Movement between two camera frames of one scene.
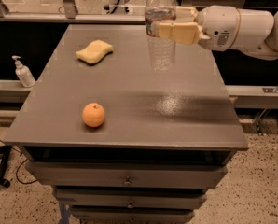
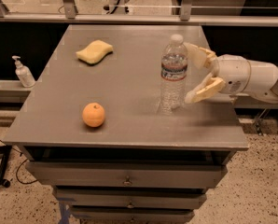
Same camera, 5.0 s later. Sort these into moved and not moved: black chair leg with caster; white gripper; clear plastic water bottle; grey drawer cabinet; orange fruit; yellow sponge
Moved: clear plastic water bottle; white gripper
Not moved: grey drawer cabinet; black chair leg with caster; orange fruit; yellow sponge
